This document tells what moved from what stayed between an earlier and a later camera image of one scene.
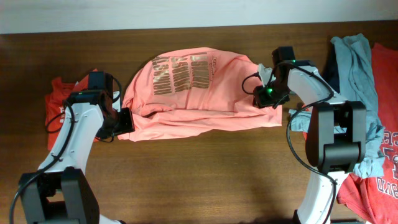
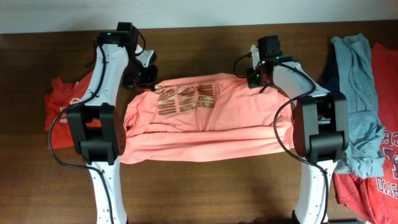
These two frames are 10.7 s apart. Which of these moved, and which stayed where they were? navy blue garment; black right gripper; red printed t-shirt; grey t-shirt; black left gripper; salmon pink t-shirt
Moved: salmon pink t-shirt; black left gripper; black right gripper
Stayed: red printed t-shirt; grey t-shirt; navy blue garment
